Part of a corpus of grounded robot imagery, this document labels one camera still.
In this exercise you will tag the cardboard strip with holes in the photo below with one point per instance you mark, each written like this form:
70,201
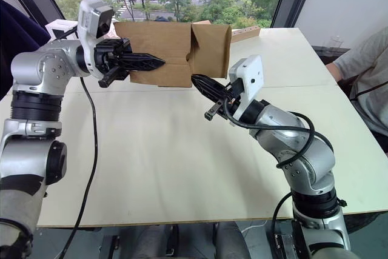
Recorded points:
245,33

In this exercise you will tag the small brown cardboard box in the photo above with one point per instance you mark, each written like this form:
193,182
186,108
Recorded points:
169,43

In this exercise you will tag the white box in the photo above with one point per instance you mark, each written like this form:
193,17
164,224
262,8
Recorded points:
62,24

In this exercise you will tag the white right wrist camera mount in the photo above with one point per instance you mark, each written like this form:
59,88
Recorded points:
251,74

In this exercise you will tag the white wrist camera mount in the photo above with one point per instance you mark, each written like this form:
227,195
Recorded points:
88,19
251,74

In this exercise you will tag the dark navy cloth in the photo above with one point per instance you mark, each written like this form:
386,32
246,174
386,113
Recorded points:
18,34

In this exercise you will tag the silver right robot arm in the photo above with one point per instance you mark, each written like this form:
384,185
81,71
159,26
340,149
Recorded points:
303,156

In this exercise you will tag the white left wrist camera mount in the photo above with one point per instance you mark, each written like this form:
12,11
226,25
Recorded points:
88,19

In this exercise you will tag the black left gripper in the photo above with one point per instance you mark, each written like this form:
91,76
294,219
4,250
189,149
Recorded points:
106,54

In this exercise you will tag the black low ledge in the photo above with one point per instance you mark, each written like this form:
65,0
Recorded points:
330,54

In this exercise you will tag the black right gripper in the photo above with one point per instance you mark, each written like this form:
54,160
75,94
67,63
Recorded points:
232,98

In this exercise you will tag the person's bare forearm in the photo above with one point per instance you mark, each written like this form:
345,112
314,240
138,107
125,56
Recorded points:
334,71

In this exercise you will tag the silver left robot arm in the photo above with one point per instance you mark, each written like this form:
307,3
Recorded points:
36,68

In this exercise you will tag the person in grey shirt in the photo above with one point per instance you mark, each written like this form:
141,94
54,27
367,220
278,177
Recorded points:
369,68

